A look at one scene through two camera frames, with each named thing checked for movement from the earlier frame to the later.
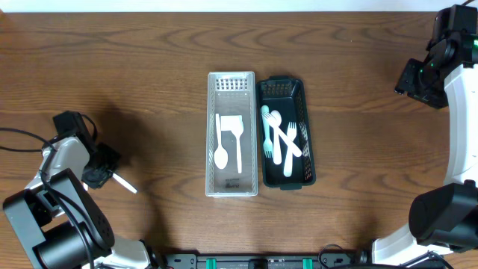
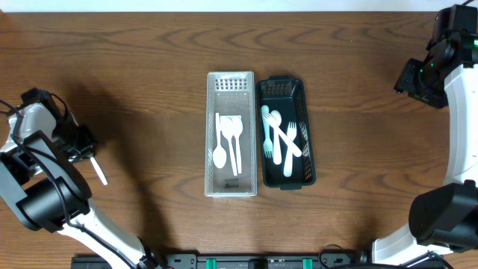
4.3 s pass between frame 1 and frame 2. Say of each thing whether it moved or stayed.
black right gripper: stayed
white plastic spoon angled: stayed
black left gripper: moved
